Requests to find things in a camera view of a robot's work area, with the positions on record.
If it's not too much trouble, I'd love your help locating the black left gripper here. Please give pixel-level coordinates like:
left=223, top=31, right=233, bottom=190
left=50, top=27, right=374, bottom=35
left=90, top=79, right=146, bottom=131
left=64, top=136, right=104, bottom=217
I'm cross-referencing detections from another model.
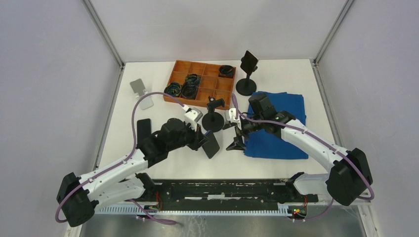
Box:
left=168, top=120, right=209, bottom=151

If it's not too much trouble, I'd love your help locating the black phone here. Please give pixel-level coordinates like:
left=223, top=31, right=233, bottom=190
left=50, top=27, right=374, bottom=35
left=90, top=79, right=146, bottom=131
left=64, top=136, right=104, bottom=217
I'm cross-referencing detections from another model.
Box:
left=240, top=50, right=259, bottom=75
left=202, top=130, right=220, bottom=159

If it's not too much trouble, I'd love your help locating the blue cloth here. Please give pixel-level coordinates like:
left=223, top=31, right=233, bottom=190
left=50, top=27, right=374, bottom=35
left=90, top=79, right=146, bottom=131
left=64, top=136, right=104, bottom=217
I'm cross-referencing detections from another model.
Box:
left=244, top=91, right=308, bottom=160

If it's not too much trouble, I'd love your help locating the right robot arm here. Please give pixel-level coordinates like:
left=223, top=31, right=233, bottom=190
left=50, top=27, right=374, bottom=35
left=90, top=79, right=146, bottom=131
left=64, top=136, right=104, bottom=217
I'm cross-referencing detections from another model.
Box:
left=226, top=93, right=375, bottom=206

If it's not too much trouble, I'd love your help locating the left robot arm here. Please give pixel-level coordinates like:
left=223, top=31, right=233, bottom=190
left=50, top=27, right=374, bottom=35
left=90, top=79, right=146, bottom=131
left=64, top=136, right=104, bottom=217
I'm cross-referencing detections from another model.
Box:
left=55, top=118, right=219, bottom=227

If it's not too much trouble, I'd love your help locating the black phone under left arm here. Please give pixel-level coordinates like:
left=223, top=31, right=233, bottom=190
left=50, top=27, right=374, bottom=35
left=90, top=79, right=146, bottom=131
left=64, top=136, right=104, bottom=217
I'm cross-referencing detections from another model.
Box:
left=136, top=118, right=152, bottom=144

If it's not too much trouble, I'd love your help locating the silver metal phone stand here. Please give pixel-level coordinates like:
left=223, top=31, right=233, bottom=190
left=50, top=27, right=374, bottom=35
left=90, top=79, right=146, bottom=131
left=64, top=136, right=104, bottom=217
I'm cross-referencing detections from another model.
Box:
left=130, top=79, right=154, bottom=110

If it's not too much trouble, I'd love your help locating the rolled tie front centre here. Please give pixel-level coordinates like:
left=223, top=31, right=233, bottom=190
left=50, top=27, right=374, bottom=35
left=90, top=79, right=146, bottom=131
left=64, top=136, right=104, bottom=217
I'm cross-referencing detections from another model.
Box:
left=180, top=83, right=198, bottom=100

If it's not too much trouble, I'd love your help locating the rolled tie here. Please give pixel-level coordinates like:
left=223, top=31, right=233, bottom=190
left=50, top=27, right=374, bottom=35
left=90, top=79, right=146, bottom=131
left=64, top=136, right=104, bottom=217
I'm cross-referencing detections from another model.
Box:
left=180, top=83, right=198, bottom=100
left=164, top=82, right=181, bottom=97
left=185, top=74, right=202, bottom=86
left=218, top=65, right=235, bottom=79

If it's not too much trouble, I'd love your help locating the rolled tie front left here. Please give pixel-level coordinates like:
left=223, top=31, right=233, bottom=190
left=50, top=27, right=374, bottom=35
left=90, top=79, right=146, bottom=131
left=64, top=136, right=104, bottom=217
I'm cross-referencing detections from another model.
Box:
left=164, top=82, right=181, bottom=97

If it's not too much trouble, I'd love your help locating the wooden compartment tray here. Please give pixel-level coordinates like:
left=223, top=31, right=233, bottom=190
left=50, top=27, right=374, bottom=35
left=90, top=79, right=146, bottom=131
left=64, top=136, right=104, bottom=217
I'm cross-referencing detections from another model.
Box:
left=162, top=60, right=237, bottom=110

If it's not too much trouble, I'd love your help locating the rolled tie centre top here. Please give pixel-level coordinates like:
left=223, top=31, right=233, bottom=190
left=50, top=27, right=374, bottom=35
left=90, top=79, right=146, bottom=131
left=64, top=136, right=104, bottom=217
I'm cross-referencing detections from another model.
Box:
left=185, top=74, right=202, bottom=86

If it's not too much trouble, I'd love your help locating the rolled tie back right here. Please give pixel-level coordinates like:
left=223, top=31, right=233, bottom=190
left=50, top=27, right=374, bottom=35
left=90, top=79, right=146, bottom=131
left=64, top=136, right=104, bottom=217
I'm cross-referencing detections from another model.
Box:
left=218, top=65, right=235, bottom=79

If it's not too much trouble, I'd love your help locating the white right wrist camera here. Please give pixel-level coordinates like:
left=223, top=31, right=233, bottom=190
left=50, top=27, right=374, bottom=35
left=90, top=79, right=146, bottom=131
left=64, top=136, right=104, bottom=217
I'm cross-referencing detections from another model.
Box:
left=225, top=108, right=242, bottom=129

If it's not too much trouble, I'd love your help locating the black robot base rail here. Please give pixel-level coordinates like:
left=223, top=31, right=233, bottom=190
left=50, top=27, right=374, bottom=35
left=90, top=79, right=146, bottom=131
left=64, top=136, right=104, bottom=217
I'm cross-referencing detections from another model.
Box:
left=136, top=179, right=319, bottom=211

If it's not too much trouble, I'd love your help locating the white toothed cable duct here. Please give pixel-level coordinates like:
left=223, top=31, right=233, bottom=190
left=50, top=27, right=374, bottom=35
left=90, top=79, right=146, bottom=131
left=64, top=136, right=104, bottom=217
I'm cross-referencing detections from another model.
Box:
left=95, top=203, right=292, bottom=217

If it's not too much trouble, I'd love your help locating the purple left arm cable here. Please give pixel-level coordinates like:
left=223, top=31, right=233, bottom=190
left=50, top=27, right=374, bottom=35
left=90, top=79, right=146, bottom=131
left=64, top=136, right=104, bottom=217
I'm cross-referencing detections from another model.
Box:
left=55, top=92, right=189, bottom=224

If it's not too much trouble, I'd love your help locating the aluminium frame post left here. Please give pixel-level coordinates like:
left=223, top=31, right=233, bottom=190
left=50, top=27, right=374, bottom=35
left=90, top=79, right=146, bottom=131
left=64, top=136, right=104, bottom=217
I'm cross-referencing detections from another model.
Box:
left=82, top=0, right=125, bottom=69

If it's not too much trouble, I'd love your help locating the aluminium frame post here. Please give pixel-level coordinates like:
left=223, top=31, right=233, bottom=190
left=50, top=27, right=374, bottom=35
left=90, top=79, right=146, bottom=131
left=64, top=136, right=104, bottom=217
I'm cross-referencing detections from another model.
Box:
left=313, top=0, right=356, bottom=65
left=82, top=0, right=125, bottom=69

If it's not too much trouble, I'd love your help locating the aluminium frame post right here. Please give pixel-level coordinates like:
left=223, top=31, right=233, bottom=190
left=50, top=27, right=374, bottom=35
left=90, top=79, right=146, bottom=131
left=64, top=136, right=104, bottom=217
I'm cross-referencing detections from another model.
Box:
left=313, top=0, right=356, bottom=65

